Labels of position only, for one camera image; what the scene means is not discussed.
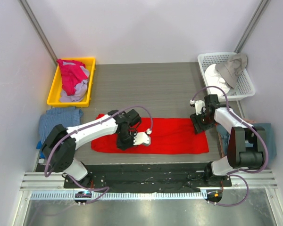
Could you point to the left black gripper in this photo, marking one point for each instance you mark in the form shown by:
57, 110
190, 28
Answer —
123, 143

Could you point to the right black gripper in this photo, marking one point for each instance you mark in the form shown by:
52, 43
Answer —
200, 123

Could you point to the red t shirt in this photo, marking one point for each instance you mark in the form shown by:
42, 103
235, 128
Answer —
169, 136

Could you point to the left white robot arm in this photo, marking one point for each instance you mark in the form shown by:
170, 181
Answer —
61, 144

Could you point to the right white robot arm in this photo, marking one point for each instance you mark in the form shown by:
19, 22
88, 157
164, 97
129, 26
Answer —
246, 151

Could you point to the teal folded t shirt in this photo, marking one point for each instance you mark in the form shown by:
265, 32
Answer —
270, 140

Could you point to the white shirt in basket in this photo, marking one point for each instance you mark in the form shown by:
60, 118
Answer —
214, 78

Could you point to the white perforated basket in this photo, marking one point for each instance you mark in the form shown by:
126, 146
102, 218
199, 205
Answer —
243, 88

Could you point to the grey shirt in basket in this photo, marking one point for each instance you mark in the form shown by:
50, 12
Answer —
232, 68

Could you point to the blue checkered shirt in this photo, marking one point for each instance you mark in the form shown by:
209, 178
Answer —
68, 117

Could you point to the lavender t shirt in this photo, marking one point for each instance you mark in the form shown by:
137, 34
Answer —
81, 89

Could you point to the pink t shirt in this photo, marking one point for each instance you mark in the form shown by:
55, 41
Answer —
72, 73

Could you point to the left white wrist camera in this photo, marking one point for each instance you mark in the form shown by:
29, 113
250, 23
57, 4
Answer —
142, 138

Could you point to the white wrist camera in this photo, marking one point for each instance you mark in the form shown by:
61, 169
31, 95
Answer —
198, 105
142, 138

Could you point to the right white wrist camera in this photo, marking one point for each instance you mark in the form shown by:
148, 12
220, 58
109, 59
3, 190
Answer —
198, 105

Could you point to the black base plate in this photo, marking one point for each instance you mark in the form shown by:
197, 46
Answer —
153, 178

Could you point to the white slotted cable duct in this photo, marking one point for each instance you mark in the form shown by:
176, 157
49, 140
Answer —
81, 195

